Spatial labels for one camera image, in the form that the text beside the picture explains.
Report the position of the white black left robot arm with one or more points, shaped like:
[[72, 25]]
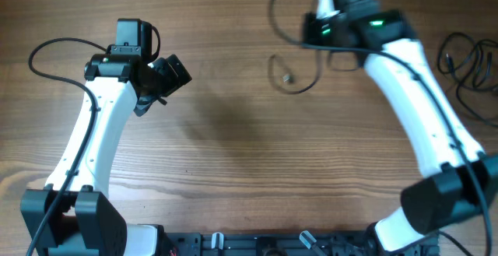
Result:
[[72, 214]]

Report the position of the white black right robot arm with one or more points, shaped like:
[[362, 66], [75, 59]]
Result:
[[459, 179]]

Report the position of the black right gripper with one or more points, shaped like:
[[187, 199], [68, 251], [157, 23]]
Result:
[[310, 23]]

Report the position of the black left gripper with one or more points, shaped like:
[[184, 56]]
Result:
[[171, 82]]

